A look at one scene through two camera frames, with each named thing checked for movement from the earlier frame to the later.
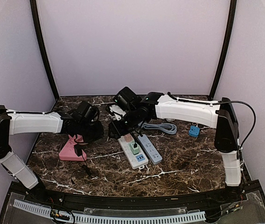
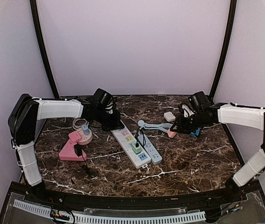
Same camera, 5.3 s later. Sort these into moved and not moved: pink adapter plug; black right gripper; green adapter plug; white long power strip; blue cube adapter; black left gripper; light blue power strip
Moved: black right gripper; black left gripper; pink adapter plug
Not moved: green adapter plug; white long power strip; light blue power strip; blue cube adapter
